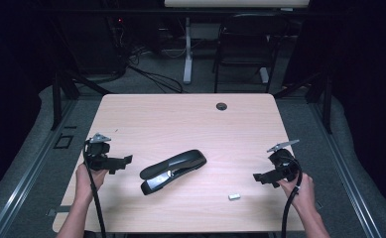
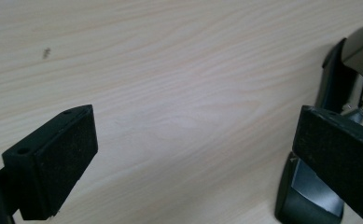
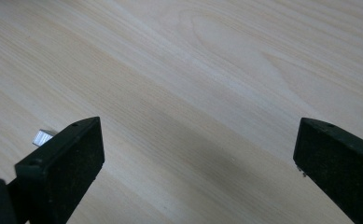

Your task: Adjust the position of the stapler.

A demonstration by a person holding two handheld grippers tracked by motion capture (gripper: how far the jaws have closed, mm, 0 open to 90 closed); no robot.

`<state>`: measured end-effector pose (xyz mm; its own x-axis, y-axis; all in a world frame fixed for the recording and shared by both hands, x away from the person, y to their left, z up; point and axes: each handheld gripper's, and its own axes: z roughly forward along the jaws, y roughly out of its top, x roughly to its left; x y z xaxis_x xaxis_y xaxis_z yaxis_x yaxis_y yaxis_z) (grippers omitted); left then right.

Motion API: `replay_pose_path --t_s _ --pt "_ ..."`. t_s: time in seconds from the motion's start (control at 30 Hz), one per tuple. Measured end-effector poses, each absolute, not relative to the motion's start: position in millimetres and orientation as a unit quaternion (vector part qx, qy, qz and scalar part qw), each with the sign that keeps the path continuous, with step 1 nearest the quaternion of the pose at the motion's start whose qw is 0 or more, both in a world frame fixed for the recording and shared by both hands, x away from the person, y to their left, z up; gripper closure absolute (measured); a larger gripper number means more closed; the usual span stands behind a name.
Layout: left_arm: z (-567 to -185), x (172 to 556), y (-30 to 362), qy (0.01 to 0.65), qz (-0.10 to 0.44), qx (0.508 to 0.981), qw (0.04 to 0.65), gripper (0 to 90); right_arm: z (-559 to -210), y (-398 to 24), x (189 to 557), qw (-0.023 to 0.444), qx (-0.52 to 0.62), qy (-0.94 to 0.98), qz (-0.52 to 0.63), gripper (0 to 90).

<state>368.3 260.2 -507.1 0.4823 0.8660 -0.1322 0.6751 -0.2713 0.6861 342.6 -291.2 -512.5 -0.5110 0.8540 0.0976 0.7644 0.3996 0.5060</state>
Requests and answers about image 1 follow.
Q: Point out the white desk foot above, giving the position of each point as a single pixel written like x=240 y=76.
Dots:
x=264 y=75

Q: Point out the black table grommet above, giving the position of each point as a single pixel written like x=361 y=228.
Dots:
x=221 y=106

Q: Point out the white desk leg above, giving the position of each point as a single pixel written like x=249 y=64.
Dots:
x=188 y=53

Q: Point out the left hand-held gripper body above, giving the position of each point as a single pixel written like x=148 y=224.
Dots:
x=96 y=158

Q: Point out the black folding chair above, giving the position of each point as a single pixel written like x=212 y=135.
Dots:
x=246 y=46

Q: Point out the black metal stand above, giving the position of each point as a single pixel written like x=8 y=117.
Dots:
x=56 y=99
x=327 y=105

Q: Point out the black stapler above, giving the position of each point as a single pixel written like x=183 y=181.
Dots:
x=174 y=162

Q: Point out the white desk top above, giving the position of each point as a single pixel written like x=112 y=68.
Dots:
x=236 y=3

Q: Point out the grey panel under desk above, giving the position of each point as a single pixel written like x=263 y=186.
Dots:
x=205 y=31

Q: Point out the person's left hand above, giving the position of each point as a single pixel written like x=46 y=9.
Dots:
x=84 y=183

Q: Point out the short black tape strip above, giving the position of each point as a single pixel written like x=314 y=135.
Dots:
x=70 y=127

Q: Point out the metal floor rail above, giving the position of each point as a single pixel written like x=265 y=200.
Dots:
x=346 y=168
x=31 y=168

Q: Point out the grey tape strip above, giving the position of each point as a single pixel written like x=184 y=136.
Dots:
x=319 y=205
x=60 y=210

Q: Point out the person's right hand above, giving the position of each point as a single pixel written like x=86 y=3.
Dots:
x=304 y=193

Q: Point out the silver staple strip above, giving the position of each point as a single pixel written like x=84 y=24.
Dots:
x=234 y=197

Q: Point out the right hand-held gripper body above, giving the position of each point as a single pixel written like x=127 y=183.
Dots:
x=286 y=165

